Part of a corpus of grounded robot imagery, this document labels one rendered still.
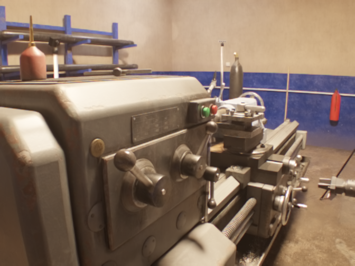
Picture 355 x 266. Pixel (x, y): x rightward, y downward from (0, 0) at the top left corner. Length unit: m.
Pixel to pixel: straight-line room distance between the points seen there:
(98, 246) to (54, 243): 0.11
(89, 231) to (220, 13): 5.87
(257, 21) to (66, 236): 5.64
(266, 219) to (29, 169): 1.24
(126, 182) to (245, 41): 5.48
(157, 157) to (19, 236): 0.34
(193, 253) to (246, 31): 5.36
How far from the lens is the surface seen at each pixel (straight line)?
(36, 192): 0.49
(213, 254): 0.94
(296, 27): 5.74
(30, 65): 0.74
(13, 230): 0.56
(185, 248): 0.90
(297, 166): 1.56
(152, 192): 0.58
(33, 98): 0.59
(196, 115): 0.79
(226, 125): 1.45
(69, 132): 0.51
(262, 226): 1.53
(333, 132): 5.70
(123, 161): 0.46
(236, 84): 4.56
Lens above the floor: 1.36
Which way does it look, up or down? 13 degrees down
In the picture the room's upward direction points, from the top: straight up
